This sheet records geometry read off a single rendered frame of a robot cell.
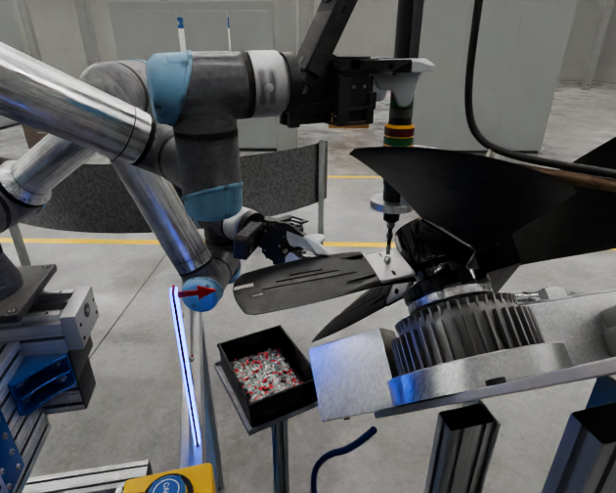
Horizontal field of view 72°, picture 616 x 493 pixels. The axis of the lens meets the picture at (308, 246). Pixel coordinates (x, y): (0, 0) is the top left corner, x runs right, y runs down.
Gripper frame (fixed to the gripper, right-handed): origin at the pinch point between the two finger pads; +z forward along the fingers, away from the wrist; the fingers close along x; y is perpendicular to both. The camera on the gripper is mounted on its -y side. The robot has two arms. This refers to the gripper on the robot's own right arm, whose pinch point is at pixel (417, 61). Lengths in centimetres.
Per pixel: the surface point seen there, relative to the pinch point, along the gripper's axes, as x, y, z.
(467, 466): 15, 70, 10
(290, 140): -400, 99, 137
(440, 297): 9.6, 33.3, 1.7
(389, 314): -128, 151, 94
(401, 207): 3.1, 20.0, -2.5
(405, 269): 2.7, 31.3, -0.2
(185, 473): 16, 43, -39
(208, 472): 17, 43, -37
